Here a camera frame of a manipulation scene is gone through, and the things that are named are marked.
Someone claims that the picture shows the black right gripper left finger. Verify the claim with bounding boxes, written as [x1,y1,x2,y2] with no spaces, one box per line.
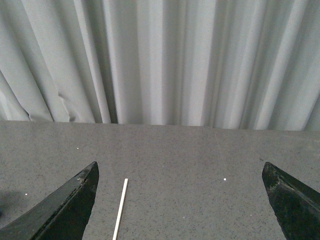
[0,161,99,240]

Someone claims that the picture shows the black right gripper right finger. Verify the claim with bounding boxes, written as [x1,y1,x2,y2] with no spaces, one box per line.
[261,162,320,240]

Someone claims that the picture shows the white chopstick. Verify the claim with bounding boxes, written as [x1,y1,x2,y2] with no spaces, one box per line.
[112,178,129,240]

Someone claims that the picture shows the grey curtain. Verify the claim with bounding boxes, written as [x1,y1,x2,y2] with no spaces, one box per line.
[0,0,320,131]

